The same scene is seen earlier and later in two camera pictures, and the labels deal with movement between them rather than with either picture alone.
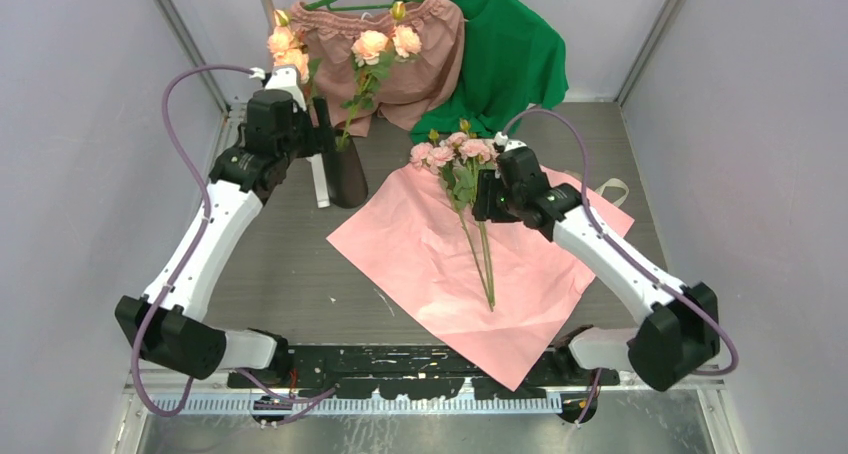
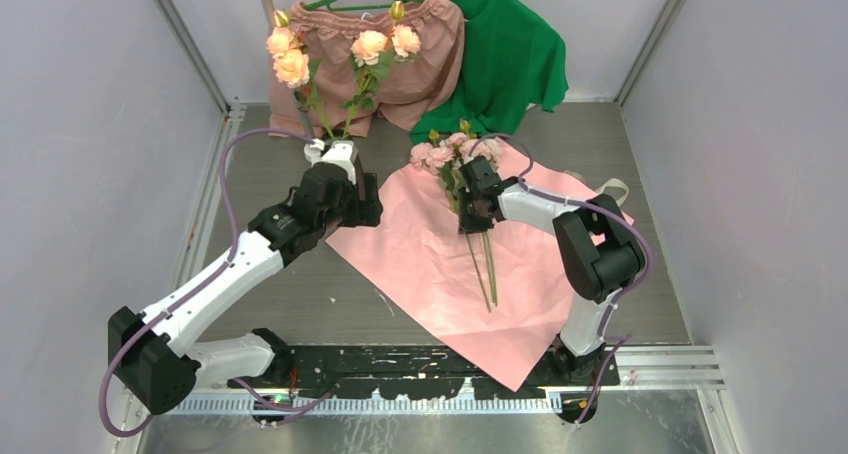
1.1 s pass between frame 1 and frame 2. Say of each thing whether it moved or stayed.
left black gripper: moved
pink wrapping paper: stayed
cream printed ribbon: stayed
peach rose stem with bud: stayed
